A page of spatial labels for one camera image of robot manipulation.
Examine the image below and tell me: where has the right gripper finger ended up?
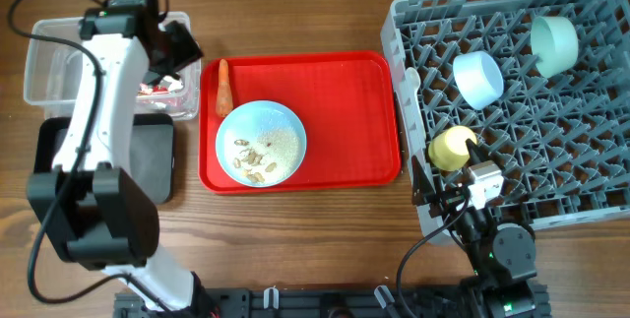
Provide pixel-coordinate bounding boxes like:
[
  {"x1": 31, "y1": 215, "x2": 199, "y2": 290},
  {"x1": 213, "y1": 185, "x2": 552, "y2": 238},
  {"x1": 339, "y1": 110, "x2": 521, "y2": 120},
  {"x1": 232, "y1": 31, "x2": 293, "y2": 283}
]
[
  {"x1": 410, "y1": 156, "x2": 436, "y2": 206},
  {"x1": 466, "y1": 139, "x2": 485, "y2": 164}
]

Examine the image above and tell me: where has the yellow cup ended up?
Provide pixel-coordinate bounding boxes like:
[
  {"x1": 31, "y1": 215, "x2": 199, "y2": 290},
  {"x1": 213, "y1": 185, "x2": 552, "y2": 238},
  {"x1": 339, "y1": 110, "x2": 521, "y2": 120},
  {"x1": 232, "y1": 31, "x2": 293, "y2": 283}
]
[{"x1": 428, "y1": 126, "x2": 477, "y2": 171}]

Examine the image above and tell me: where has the white tissue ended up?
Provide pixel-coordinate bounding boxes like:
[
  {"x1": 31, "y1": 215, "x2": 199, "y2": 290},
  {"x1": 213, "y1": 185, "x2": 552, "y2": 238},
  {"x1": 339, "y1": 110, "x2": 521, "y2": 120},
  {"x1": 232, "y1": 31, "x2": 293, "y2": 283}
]
[{"x1": 159, "y1": 76, "x2": 184, "y2": 93}]

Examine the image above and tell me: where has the red snack wrapper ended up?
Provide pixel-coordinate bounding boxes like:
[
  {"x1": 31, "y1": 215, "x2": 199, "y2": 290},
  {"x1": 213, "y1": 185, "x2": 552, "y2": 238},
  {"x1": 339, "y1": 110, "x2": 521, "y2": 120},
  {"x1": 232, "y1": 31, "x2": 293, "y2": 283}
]
[{"x1": 137, "y1": 84, "x2": 183, "y2": 112}]

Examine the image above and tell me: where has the light blue small bowl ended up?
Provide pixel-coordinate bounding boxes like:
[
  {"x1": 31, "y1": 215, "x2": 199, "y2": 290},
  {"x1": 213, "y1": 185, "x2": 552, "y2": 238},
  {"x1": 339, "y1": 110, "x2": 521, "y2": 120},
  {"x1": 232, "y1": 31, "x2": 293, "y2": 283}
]
[{"x1": 453, "y1": 51, "x2": 504, "y2": 110}]

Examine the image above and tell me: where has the white plastic spoon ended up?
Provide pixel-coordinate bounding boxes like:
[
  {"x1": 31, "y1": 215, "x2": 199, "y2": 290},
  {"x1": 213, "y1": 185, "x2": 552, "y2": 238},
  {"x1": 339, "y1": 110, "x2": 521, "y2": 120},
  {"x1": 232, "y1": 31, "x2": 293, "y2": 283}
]
[{"x1": 405, "y1": 67, "x2": 421, "y2": 101}]

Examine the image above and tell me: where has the mint green bowl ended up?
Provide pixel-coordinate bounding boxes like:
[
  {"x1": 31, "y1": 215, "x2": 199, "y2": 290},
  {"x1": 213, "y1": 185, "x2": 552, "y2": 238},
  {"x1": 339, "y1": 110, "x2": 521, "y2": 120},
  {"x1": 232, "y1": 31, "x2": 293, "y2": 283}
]
[{"x1": 531, "y1": 17, "x2": 579, "y2": 79}]

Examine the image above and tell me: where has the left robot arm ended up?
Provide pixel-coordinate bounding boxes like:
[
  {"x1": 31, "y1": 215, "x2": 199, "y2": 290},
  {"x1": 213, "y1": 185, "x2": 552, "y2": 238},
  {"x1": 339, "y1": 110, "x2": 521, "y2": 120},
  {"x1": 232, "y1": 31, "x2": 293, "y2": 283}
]
[{"x1": 27, "y1": 0, "x2": 215, "y2": 317}]

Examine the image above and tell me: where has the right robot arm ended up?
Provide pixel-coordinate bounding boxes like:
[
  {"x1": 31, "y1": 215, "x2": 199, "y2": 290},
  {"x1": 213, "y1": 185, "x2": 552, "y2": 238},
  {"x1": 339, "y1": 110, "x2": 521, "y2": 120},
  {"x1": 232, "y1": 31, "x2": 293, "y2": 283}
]
[{"x1": 411, "y1": 139, "x2": 537, "y2": 317}]

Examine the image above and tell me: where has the grey dishwasher rack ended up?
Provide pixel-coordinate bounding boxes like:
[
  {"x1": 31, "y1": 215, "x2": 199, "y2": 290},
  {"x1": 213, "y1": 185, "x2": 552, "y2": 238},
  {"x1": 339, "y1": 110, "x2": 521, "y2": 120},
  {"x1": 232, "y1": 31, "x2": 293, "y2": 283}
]
[{"x1": 380, "y1": 0, "x2": 629, "y2": 230}]

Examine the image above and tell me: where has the orange carrot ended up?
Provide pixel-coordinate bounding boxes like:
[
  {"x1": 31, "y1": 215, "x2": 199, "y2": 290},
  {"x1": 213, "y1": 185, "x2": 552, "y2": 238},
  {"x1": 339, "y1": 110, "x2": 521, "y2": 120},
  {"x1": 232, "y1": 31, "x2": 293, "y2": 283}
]
[{"x1": 216, "y1": 59, "x2": 233, "y2": 117}]

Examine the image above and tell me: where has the red serving tray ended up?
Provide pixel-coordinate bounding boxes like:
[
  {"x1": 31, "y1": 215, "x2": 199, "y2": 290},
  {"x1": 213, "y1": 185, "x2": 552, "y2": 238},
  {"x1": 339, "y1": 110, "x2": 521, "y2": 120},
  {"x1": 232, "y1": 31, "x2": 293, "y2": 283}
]
[{"x1": 227, "y1": 51, "x2": 401, "y2": 192}]

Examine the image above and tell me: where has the black plastic tray bin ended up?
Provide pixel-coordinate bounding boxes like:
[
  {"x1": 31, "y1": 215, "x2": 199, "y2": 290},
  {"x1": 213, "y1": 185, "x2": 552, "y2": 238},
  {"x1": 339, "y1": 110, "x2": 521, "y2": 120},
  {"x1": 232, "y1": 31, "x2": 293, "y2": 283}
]
[{"x1": 33, "y1": 113, "x2": 175, "y2": 205}]

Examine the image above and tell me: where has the clear plastic bin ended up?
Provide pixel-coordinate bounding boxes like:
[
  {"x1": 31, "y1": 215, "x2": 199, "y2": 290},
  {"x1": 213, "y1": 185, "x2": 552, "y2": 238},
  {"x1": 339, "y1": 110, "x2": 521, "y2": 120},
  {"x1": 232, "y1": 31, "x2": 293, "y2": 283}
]
[{"x1": 24, "y1": 40, "x2": 202, "y2": 120}]

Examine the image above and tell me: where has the light blue plate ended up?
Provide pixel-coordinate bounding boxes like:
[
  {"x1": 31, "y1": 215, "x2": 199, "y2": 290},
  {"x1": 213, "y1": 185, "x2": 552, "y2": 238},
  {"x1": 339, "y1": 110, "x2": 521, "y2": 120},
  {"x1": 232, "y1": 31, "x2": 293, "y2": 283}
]
[{"x1": 215, "y1": 100, "x2": 307, "y2": 189}]

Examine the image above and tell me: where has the peanut shells pile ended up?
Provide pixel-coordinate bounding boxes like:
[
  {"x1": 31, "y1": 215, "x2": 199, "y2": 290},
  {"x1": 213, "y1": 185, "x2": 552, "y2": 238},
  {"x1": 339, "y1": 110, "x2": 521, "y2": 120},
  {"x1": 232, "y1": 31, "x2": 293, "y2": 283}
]
[{"x1": 231, "y1": 139, "x2": 278, "y2": 185}]

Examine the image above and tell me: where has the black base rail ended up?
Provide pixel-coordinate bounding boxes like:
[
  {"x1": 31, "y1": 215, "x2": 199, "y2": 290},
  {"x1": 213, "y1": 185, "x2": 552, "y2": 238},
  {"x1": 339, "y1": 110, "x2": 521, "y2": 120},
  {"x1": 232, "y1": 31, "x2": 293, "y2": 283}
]
[{"x1": 112, "y1": 286, "x2": 550, "y2": 318}]

